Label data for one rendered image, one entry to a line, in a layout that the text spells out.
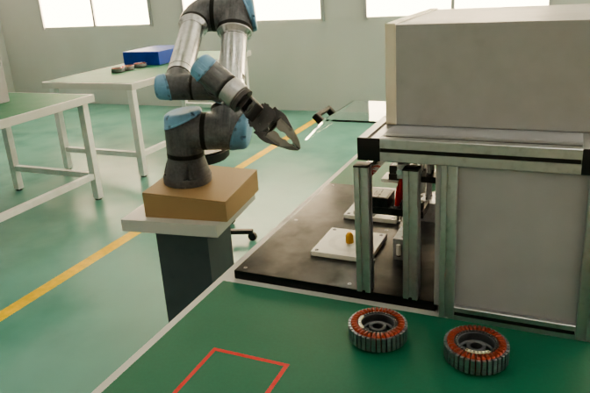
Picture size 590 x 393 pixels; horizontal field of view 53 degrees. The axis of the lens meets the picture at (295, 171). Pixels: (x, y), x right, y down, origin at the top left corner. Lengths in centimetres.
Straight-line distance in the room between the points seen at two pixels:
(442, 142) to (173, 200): 94
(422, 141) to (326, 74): 542
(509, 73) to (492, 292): 42
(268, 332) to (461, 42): 68
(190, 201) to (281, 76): 503
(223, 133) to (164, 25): 569
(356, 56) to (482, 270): 528
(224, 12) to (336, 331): 115
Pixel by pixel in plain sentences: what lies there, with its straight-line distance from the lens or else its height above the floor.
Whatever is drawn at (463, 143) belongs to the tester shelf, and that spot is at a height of 111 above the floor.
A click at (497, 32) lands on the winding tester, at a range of 118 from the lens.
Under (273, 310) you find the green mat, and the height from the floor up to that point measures 75.
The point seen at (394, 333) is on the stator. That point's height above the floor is 79.
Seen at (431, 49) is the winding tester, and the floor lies 127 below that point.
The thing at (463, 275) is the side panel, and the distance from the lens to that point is 122.
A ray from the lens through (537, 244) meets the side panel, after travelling 118.
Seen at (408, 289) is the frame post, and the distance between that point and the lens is 127.
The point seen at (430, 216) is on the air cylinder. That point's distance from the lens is 163.
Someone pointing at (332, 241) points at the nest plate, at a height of 78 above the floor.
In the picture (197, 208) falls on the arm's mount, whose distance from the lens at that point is 178.
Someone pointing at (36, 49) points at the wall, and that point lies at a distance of 887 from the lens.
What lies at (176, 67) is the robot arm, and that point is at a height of 119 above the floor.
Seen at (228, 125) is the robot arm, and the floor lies 101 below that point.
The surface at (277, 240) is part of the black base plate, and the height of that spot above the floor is 77.
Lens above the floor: 141
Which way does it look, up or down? 18 degrees down
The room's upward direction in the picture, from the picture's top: 4 degrees counter-clockwise
